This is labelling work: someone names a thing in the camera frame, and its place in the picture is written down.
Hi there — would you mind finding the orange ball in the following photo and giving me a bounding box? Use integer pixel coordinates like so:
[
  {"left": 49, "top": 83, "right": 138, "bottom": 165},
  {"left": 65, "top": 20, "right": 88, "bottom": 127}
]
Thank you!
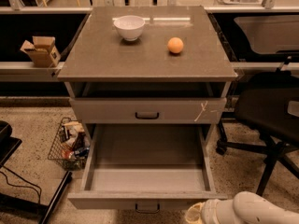
[{"left": 167, "top": 37, "right": 184, "bottom": 54}]

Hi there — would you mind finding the grey top drawer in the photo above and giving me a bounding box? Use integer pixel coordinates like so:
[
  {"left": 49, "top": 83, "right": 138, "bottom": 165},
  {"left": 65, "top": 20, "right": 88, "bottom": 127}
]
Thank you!
[{"left": 70, "top": 98, "right": 226, "bottom": 124}]

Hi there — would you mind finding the white bowl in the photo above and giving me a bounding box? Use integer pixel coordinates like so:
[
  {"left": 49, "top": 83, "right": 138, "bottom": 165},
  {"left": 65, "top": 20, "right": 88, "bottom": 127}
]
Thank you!
[{"left": 113, "top": 15, "right": 145, "bottom": 41}]

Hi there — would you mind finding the black stand with cable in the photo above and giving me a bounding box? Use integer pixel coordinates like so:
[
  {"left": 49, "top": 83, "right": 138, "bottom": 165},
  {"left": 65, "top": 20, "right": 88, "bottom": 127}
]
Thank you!
[{"left": 0, "top": 120, "right": 72, "bottom": 224}]

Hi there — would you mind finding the open cardboard box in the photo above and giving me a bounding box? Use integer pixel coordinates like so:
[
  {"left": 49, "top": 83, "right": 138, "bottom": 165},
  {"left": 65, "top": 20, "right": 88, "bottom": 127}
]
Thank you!
[{"left": 21, "top": 36, "right": 61, "bottom": 68}]

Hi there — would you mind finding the black office chair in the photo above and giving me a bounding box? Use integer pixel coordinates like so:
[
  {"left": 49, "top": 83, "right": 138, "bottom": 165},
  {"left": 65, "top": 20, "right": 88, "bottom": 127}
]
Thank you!
[{"left": 216, "top": 62, "right": 299, "bottom": 195}]

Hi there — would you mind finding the grey drawer cabinet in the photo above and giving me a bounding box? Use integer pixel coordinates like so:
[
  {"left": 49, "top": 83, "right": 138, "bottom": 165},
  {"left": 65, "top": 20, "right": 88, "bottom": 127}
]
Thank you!
[{"left": 57, "top": 5, "right": 239, "bottom": 133}]

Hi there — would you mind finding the grey drawer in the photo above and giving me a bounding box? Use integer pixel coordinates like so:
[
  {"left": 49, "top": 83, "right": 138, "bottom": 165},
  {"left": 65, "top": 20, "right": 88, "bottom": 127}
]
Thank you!
[
  {"left": 70, "top": 98, "right": 226, "bottom": 124},
  {"left": 68, "top": 124, "right": 227, "bottom": 214}
]

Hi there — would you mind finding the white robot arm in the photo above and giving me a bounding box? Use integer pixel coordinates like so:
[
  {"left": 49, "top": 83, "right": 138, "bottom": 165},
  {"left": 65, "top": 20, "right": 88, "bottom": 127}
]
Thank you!
[{"left": 185, "top": 191, "right": 299, "bottom": 224}]

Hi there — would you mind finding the wire basket with items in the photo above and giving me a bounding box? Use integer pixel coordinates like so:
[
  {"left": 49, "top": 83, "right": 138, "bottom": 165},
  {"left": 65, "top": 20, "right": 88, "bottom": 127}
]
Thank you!
[{"left": 48, "top": 118, "right": 90, "bottom": 171}]

